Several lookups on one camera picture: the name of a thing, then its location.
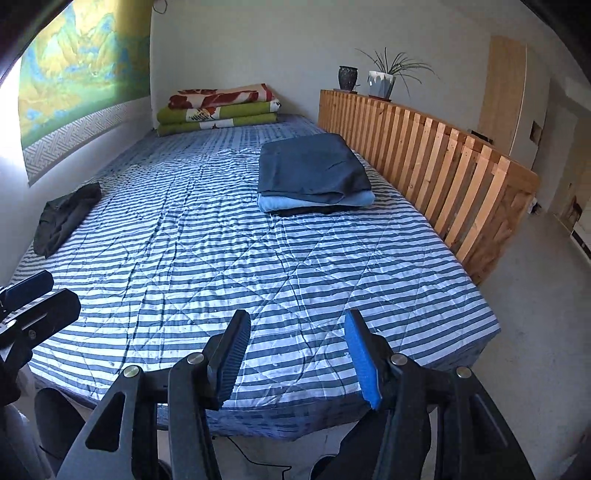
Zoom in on dark grey-blue trousers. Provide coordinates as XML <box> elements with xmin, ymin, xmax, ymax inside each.
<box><xmin>257</xmin><ymin>133</ymin><xmax>372</xmax><ymax>205</ymax></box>

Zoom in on black crumpled garment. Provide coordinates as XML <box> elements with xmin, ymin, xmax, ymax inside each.
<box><xmin>33</xmin><ymin>182</ymin><xmax>102</xmax><ymax>258</ymax></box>

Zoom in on blue white striped bed cover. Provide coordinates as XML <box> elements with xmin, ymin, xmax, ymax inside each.
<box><xmin>14</xmin><ymin>116</ymin><xmax>500</xmax><ymax>440</ymax></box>

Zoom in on green red folded blanket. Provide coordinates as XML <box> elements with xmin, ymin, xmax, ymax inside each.
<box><xmin>156</xmin><ymin>83</ymin><xmax>281</xmax><ymax>137</ymax></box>

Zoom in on light blue folded garment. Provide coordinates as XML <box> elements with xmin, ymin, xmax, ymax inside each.
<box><xmin>257</xmin><ymin>190</ymin><xmax>376</xmax><ymax>213</ymax></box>

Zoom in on dark ceramic vase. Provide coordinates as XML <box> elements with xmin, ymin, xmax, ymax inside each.
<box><xmin>338</xmin><ymin>66</ymin><xmax>359</xmax><ymax>92</ymax></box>

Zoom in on white potted plant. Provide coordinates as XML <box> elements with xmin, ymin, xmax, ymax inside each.
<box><xmin>356</xmin><ymin>47</ymin><xmax>438</xmax><ymax>101</ymax></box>

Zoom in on black cable on floor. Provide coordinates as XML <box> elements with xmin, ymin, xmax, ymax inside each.
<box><xmin>223</xmin><ymin>435</ymin><xmax>295</xmax><ymax>480</ymax></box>

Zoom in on green landscape wall hanging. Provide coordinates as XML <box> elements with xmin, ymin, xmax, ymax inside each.
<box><xmin>18</xmin><ymin>0</ymin><xmax>152</xmax><ymax>184</ymax></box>

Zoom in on wooden slatted bed rail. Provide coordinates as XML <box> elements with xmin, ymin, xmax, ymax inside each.
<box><xmin>318</xmin><ymin>90</ymin><xmax>540</xmax><ymax>284</ymax></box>

